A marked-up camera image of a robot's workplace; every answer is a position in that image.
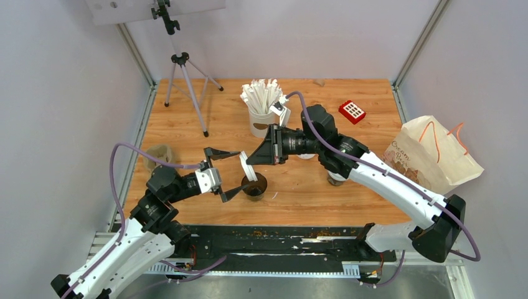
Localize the white coffee cup lid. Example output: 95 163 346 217
239 151 258 181

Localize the camera tripod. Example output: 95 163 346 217
151 1 224 138

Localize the white perforated board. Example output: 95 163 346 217
86 0 226 25

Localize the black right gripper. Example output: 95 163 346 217
246 123 322 165

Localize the cardboard cup carrier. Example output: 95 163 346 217
143 144 175 173

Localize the paper takeout bag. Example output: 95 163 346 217
382 115 484 194

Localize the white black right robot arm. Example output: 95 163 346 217
247 105 466 263

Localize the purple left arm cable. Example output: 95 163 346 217
62 142 228 299

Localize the white cup of straws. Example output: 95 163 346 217
240 78 286 138

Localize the red white toy block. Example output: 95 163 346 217
338 100 367 125

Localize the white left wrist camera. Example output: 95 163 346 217
194 167 224 195

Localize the aluminium rail frame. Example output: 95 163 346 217
88 230 465 279

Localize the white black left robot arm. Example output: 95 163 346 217
50 144 244 298

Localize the brown cup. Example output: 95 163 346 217
241 173 268 201
327 171 347 186

